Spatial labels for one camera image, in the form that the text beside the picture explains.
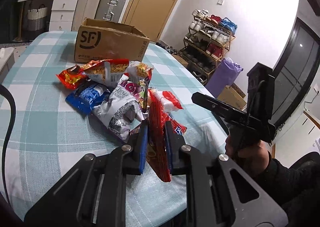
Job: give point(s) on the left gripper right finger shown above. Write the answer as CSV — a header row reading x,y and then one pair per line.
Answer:
x,y
173,144

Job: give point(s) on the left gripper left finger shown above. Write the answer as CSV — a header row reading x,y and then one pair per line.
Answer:
x,y
130,158

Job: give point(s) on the white red balloon glue packet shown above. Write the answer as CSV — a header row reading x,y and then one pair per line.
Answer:
x,y
168,100

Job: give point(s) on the right hand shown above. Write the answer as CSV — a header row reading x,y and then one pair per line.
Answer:
x,y
253,159

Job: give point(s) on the silver white snack bag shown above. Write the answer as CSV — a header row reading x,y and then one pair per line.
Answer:
x,y
118,112

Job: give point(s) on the purple bag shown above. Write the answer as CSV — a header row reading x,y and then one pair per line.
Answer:
x,y
224,75

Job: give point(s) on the blue snack packet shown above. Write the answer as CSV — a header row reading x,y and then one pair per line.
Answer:
x,y
88,96

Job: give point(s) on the orange noodle snack bag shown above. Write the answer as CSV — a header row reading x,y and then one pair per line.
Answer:
x,y
107,72

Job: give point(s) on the shoe rack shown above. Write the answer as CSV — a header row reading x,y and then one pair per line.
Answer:
x,y
208,40

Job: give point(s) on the red yellow snack packet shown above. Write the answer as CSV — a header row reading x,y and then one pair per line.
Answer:
x,y
72,77

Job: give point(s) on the SF cardboard box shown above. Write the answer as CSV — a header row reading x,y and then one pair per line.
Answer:
x,y
99,39

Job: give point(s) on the silver suitcase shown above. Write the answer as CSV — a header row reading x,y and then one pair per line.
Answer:
x,y
110,10

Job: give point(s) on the beige suitcase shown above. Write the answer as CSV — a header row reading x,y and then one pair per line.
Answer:
x,y
84,9

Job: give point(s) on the woven laundry basket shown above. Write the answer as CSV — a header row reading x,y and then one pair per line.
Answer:
x,y
36,18

